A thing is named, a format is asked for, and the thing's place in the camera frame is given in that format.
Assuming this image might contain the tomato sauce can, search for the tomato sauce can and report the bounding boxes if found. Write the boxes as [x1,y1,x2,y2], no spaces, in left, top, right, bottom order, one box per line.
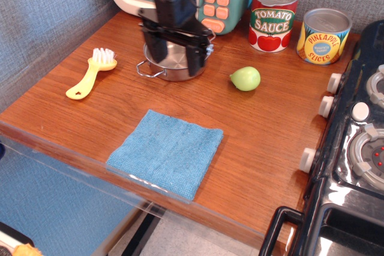
[248,0,298,53]

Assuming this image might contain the green toy pear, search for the green toy pear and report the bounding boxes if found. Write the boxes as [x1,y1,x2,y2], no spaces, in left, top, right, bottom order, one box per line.
[230,67,261,92]

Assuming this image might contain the black toy stove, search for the black toy stove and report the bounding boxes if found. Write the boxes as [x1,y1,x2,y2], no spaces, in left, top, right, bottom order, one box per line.
[260,20,383,255]

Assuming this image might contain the white stove knob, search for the white stove knob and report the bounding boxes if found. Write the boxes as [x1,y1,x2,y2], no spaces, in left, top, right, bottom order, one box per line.
[318,96,334,118]
[327,73,343,94]
[299,147,316,173]

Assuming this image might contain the white stove knob lower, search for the white stove knob lower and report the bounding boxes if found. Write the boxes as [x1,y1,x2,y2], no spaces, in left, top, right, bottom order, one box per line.
[299,147,316,173]

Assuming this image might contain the yellow dish brush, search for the yellow dish brush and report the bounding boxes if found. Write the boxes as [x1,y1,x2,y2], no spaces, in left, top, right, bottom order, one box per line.
[65,48,117,100]

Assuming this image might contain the blue cloth rag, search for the blue cloth rag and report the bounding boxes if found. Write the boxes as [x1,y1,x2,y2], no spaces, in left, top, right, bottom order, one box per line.
[107,110,224,201]

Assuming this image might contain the white stove knob middle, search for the white stove knob middle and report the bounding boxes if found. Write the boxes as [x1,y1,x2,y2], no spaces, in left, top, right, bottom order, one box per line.
[318,96,334,118]

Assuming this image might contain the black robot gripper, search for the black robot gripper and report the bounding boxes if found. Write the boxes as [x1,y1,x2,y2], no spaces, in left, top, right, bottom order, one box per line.
[139,0,208,77]

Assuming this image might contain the clear acrylic table guard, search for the clear acrylic table guard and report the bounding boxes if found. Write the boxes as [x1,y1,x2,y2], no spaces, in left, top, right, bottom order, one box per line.
[1,124,262,255]

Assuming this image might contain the pineapple slices can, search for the pineapple slices can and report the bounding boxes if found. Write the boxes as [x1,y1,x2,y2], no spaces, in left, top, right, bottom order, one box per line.
[296,8,352,65]

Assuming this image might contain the orange fuzzy object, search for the orange fuzzy object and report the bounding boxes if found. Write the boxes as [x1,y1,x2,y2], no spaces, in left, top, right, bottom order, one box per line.
[12,243,42,256]

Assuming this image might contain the white stove knob upper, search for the white stove knob upper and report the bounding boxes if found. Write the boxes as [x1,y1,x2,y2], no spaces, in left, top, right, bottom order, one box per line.
[327,73,343,94]

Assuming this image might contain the silver metal pan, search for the silver metal pan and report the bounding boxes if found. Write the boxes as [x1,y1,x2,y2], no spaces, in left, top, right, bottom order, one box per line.
[136,29,215,82]

